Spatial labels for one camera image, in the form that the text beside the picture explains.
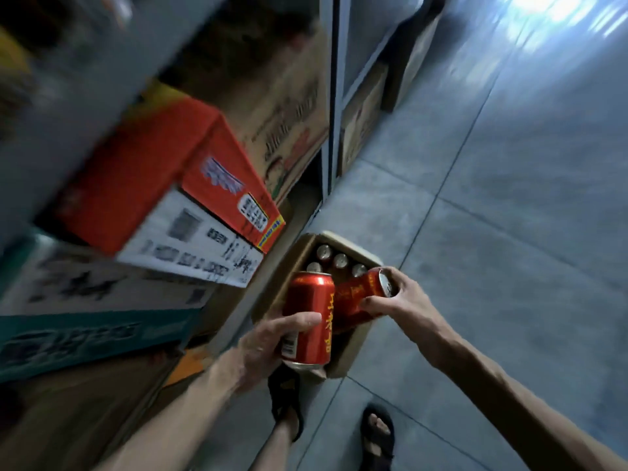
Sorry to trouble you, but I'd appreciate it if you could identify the person's left leg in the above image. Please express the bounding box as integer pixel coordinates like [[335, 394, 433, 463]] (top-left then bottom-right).
[[250, 411, 300, 471]]

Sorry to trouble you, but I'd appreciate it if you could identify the orange-topped brown carton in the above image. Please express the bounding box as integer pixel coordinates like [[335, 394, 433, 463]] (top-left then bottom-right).
[[164, 347, 217, 388]]

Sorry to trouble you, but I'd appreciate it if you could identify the grey printed carton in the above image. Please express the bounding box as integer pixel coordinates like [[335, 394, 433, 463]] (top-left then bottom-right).
[[0, 239, 217, 317]]

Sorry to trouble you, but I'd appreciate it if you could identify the person's left forearm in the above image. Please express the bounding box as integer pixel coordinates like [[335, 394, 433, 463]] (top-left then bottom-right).
[[93, 353, 246, 471]]

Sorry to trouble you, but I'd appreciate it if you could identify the brown cardboard box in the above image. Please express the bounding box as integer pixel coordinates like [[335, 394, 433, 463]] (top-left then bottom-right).
[[253, 231, 386, 379]]

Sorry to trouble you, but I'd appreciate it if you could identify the person's left dark sandal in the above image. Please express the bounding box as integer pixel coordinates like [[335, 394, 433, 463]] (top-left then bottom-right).
[[267, 365, 305, 442]]

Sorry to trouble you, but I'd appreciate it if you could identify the person's dark sandal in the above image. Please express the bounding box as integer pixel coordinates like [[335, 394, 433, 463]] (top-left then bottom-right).
[[267, 365, 305, 442], [359, 406, 396, 471]]

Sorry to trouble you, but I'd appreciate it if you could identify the brown red-printed carton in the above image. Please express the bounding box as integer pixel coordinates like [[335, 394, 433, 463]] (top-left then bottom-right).
[[196, 24, 330, 207]]

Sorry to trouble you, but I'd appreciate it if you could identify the person's left hand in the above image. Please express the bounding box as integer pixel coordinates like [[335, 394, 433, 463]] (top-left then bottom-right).
[[233, 311, 324, 394]]

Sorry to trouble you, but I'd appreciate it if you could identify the person's right hand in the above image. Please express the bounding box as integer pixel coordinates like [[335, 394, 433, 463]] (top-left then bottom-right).
[[358, 267, 458, 360]]

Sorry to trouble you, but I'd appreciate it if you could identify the person's right dark sandal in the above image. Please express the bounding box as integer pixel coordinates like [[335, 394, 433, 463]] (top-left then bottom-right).
[[359, 406, 396, 471]]

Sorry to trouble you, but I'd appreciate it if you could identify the red and white carton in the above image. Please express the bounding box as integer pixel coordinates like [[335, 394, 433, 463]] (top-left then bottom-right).
[[54, 95, 287, 256]]

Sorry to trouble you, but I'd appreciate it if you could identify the dark brown carton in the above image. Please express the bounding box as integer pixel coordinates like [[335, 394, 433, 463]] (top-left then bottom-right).
[[0, 353, 183, 471]]

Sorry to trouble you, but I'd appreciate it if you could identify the white black-lettered carton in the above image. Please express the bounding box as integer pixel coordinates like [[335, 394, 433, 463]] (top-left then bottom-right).
[[115, 188, 266, 289]]

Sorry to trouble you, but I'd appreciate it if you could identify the person's right forearm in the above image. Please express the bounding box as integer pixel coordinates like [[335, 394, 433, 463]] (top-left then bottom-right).
[[431, 333, 628, 471]]

